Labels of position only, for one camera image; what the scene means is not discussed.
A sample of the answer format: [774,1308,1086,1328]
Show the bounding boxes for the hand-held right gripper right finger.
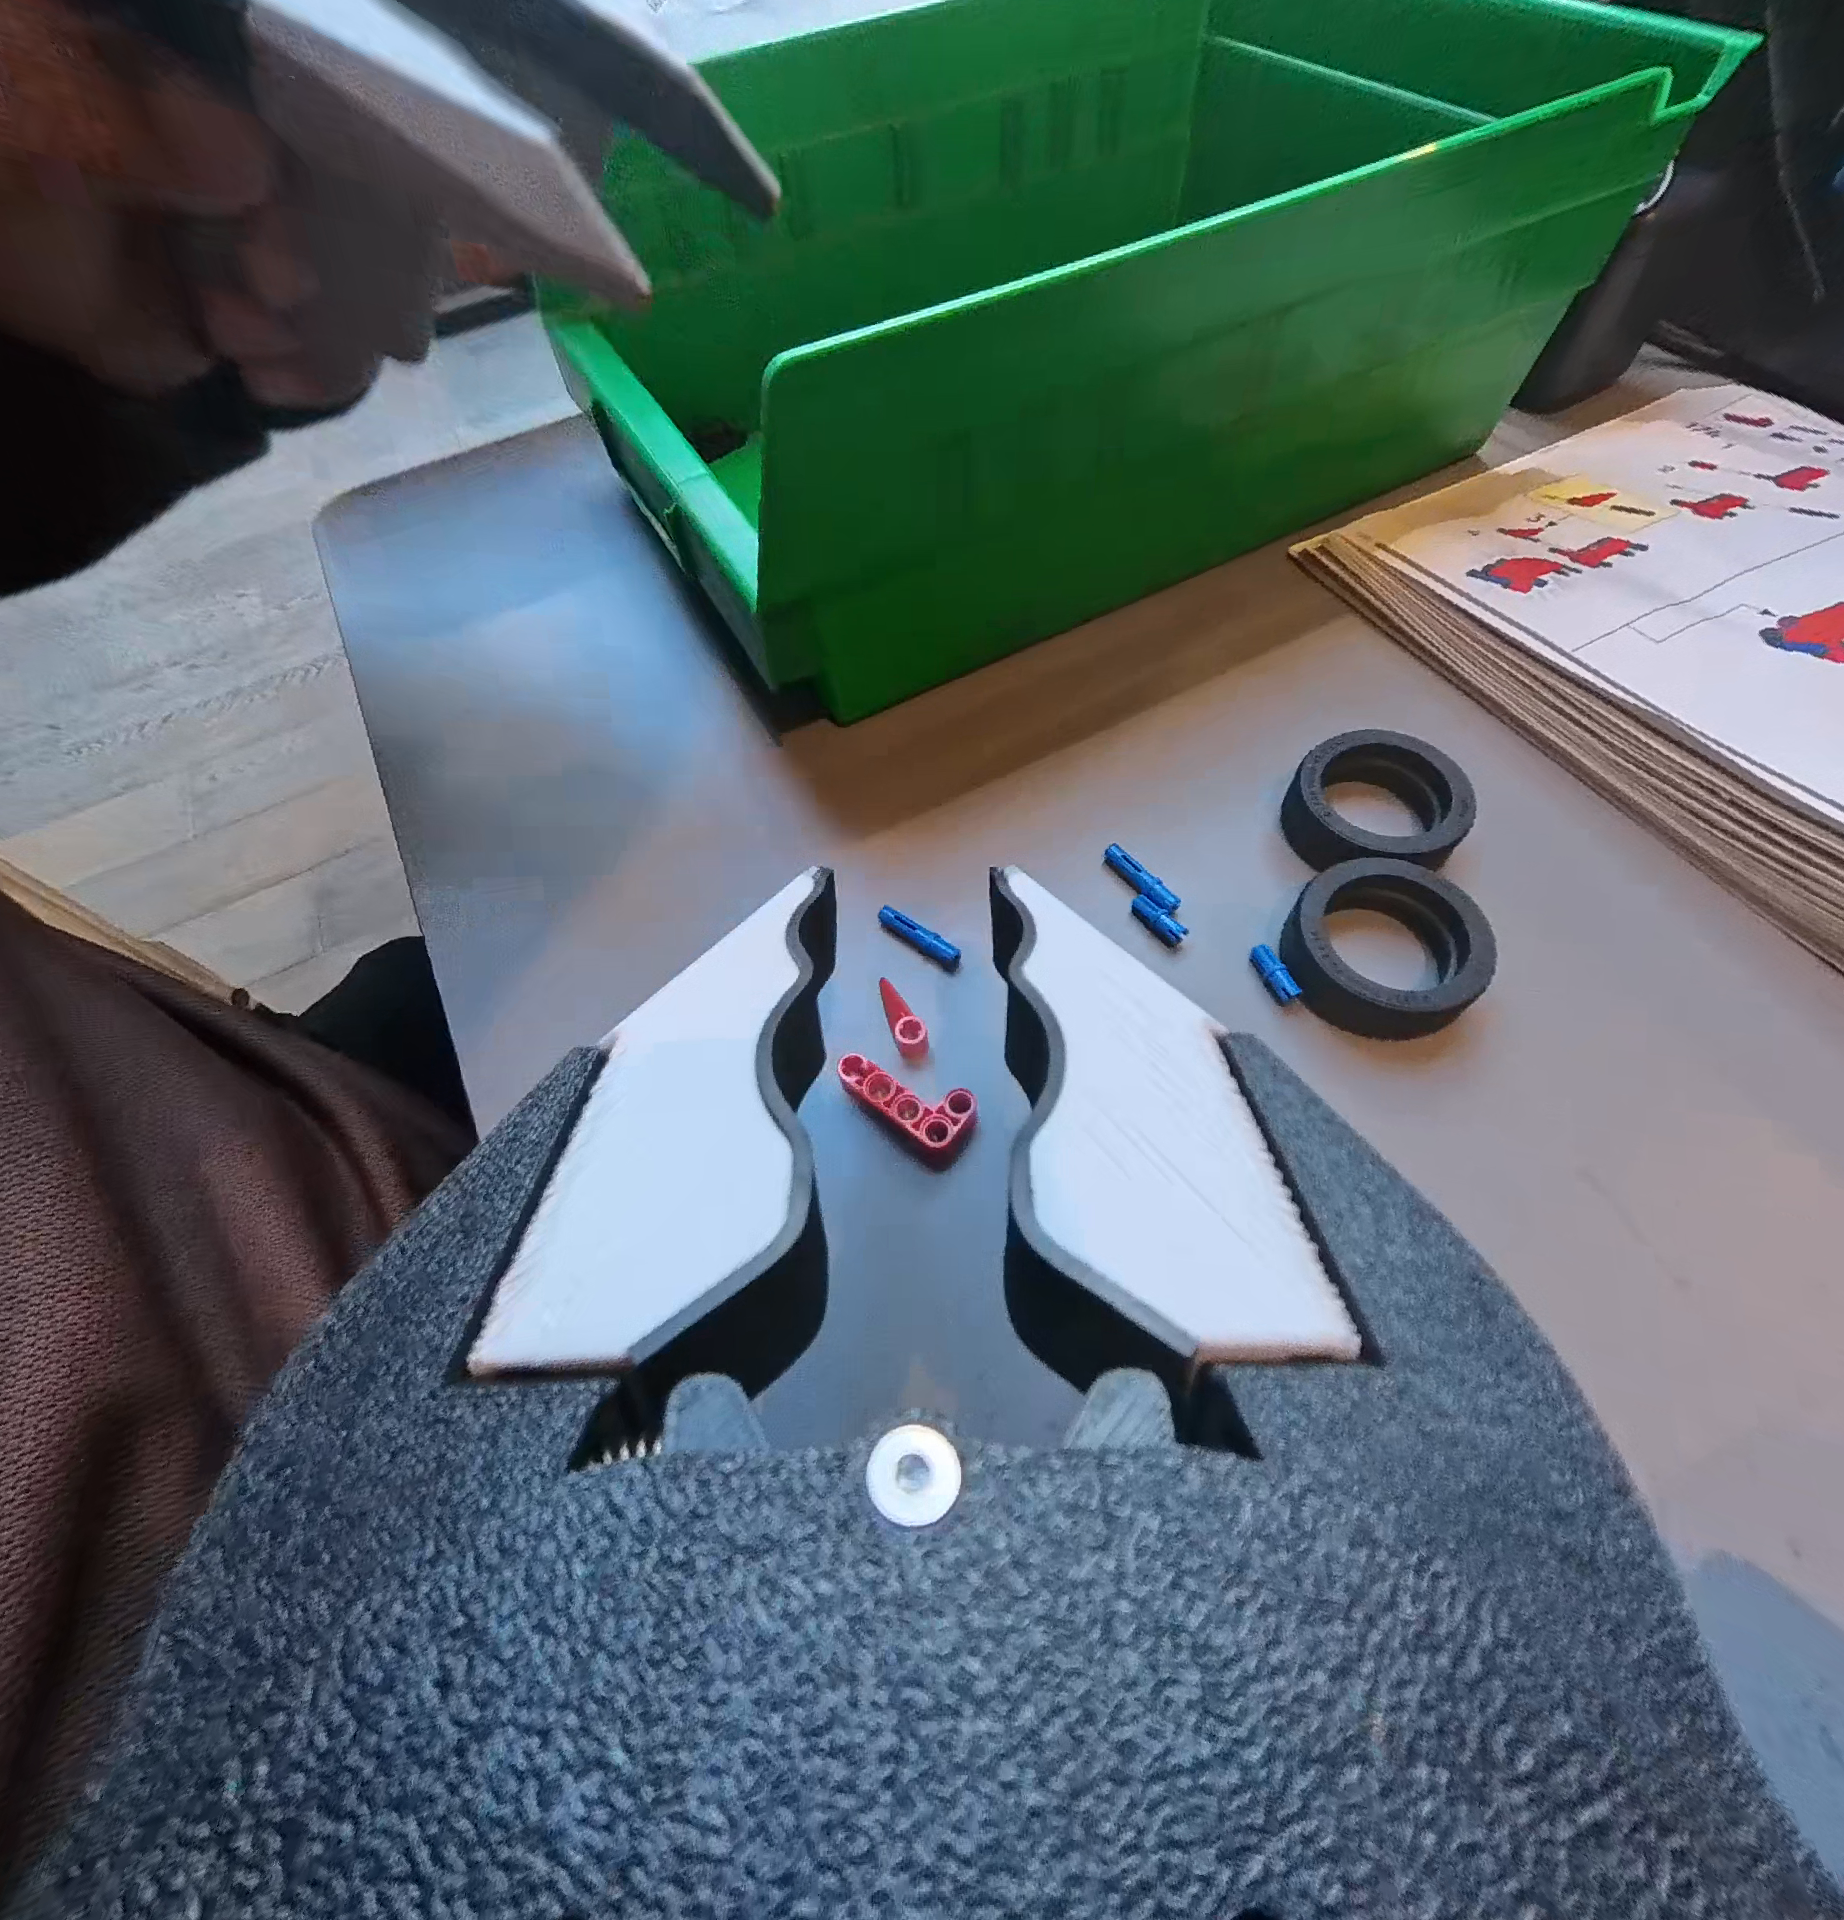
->
[986,863,1367,1375]

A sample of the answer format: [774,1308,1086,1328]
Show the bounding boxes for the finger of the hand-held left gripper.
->
[516,0,783,218]
[243,0,657,313]

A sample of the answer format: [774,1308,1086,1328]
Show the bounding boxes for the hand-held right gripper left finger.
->
[464,863,838,1382]

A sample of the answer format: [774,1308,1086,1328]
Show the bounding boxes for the red angled beam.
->
[835,1053,979,1174]

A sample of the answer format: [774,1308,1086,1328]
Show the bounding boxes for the green plastic bin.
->
[539,0,1765,728]

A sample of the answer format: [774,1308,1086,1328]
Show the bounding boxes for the person's left forearm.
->
[0,0,316,610]

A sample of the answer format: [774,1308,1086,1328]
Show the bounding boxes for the grey desk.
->
[314,346,1844,1900]

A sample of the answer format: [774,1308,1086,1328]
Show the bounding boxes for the person's left hand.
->
[96,90,467,437]

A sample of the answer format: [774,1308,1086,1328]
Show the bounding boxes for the black rubber toy tire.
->
[1277,857,1501,1041]
[1279,726,1479,875]

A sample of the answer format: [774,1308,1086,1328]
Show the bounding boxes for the person's black pants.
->
[299,933,482,1133]

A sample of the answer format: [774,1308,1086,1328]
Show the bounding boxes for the person's brown sweater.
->
[0,855,482,1920]

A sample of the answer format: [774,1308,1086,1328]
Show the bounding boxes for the open instruction booklet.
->
[1289,382,1844,998]

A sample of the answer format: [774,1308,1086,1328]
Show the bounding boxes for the dark rounded object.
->
[1512,157,1681,419]

